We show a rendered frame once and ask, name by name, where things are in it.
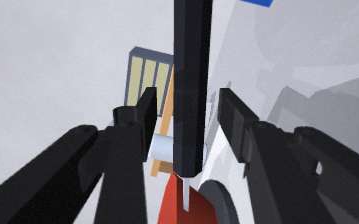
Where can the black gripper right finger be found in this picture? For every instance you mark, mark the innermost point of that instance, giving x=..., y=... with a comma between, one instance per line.
x=280, y=191

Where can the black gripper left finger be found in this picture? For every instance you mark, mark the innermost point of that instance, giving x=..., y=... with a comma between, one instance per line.
x=55, y=185

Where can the white hot plate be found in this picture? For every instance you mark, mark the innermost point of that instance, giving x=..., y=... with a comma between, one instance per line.
x=228, y=191

